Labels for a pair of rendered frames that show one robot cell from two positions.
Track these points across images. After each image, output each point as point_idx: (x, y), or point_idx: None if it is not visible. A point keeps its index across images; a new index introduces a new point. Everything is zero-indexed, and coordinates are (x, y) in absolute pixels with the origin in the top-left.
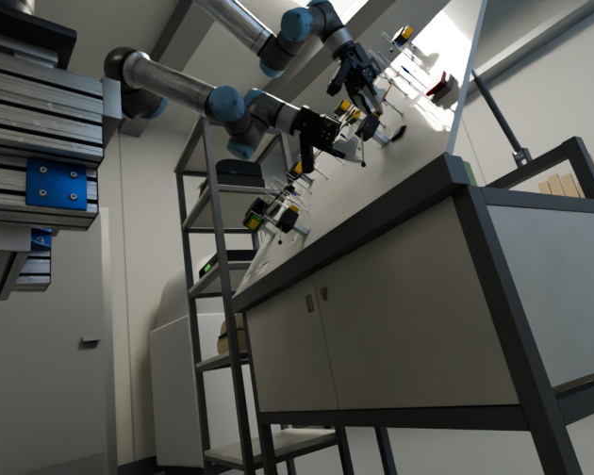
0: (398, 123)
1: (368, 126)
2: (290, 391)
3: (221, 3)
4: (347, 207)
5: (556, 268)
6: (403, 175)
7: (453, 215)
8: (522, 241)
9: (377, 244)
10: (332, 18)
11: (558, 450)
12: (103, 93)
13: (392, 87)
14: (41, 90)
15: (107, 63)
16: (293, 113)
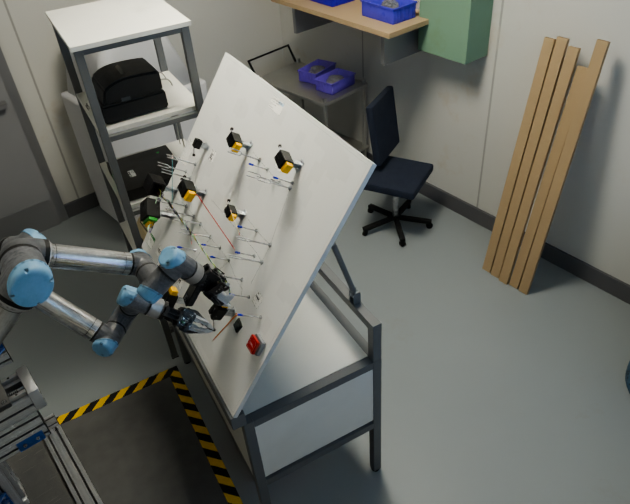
0: (244, 305)
1: (216, 317)
2: (185, 341)
3: (83, 270)
4: (203, 341)
5: (297, 428)
6: (221, 389)
7: None
8: (276, 429)
9: None
10: (182, 274)
11: (259, 493)
12: (32, 401)
13: (270, 198)
14: (5, 424)
15: None
16: (157, 316)
